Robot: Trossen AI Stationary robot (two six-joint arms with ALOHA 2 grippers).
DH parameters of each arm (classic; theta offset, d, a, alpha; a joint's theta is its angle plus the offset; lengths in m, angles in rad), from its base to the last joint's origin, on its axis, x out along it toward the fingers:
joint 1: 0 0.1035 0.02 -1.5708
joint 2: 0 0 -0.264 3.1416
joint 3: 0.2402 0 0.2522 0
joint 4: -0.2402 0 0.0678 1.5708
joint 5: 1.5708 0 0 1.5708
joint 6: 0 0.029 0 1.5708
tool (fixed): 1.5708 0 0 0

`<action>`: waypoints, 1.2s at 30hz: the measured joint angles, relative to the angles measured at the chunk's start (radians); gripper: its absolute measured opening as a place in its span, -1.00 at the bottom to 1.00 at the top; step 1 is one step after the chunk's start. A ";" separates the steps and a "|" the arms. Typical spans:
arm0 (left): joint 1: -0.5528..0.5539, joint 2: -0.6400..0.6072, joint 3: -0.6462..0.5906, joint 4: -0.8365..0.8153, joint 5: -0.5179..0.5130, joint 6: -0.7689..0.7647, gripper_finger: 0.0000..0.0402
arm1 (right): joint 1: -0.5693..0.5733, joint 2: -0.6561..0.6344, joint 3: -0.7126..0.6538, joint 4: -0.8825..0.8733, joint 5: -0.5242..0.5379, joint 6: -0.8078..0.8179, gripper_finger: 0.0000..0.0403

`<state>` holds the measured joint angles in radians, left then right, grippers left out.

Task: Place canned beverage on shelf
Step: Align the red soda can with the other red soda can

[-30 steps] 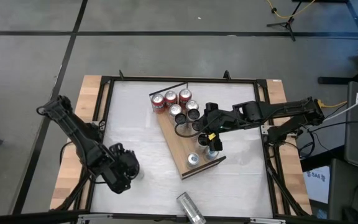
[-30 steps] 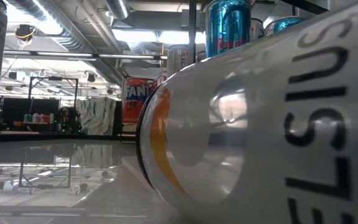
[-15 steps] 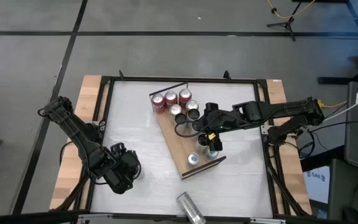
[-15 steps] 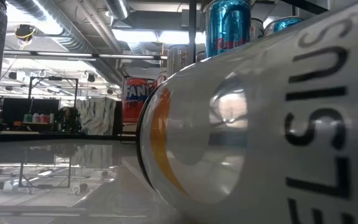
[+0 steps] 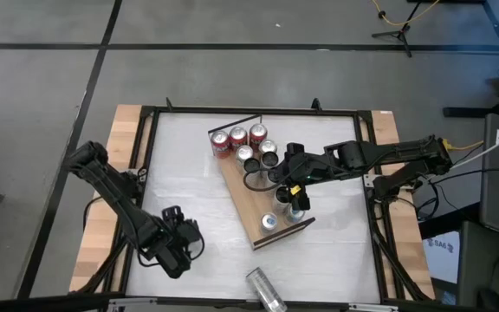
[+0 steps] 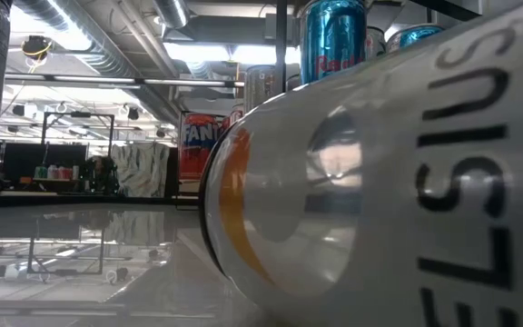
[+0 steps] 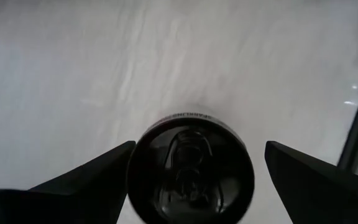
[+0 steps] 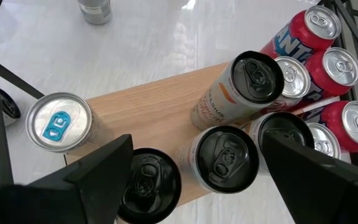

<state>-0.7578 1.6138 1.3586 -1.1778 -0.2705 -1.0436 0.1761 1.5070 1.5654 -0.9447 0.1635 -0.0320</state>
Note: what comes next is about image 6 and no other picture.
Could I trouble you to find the red soda can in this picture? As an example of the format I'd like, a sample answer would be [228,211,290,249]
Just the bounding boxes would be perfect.
[178,112,222,183]

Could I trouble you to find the white beverage can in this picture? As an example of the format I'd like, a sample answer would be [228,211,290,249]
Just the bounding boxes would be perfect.
[242,64,277,114]

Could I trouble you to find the silver slim beverage can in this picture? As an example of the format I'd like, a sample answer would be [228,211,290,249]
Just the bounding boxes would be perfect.
[199,0,523,327]

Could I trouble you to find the blue silver Red Bull can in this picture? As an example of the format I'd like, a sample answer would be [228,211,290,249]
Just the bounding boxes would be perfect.
[298,0,368,85]

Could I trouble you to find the wooden display shelf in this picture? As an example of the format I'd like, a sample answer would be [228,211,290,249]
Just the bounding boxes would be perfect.
[32,176,81,184]

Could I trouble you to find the black partition screen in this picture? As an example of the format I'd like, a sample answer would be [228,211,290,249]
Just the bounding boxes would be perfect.
[2,143,89,183]
[165,147,179,199]

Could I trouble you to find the bright ceiling light panel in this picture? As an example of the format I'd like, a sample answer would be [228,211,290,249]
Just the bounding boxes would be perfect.
[163,41,301,65]

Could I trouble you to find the white draped cloth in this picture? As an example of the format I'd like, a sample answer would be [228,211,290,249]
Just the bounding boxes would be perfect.
[109,143,171,199]

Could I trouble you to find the long ceiling tube light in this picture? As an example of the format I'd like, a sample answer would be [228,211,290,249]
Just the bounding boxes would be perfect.
[5,73,245,88]

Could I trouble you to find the wooden shelf black metal frame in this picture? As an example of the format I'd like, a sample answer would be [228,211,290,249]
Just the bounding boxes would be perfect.
[174,0,480,211]

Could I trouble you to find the short silver ceiling duct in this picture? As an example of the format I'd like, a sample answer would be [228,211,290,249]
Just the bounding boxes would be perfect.
[152,0,191,29]

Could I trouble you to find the black metal camera frame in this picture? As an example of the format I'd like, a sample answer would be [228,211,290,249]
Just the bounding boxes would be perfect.
[41,110,116,146]

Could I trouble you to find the long ribbed ceiling duct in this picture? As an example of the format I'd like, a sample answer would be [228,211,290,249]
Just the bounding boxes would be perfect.
[14,0,181,124]

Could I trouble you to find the black ceiling cable reel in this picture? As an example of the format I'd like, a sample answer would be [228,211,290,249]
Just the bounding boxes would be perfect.
[20,35,54,60]

